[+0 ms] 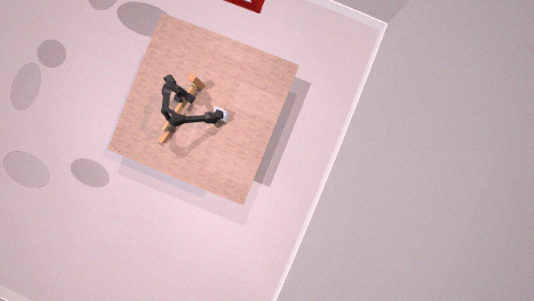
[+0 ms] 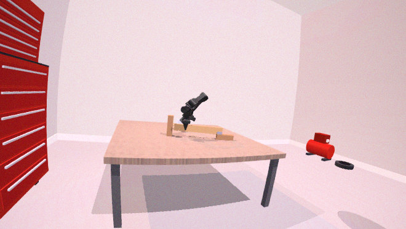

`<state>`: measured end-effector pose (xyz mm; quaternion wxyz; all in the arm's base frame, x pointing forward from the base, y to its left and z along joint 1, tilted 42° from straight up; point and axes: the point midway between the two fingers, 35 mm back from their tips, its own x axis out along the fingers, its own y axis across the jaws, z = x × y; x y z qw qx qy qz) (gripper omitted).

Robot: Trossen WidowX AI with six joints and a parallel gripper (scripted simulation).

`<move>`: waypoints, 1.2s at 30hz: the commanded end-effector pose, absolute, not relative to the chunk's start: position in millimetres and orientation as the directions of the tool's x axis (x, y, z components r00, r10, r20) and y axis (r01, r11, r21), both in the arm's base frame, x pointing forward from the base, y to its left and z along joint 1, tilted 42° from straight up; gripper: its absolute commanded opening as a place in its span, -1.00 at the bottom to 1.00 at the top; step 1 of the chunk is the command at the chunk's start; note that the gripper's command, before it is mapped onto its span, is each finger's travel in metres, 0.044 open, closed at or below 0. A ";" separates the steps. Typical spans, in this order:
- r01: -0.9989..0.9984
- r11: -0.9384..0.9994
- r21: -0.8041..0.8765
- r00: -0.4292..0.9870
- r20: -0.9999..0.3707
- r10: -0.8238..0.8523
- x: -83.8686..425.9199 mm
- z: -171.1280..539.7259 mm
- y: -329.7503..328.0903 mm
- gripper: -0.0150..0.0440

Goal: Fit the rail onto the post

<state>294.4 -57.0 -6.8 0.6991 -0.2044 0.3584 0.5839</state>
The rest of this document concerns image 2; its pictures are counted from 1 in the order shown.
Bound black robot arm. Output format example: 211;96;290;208
181;92;208;121

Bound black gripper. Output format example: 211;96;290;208
182;113;191;130

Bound long light wooden rail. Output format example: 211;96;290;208
173;124;223;135

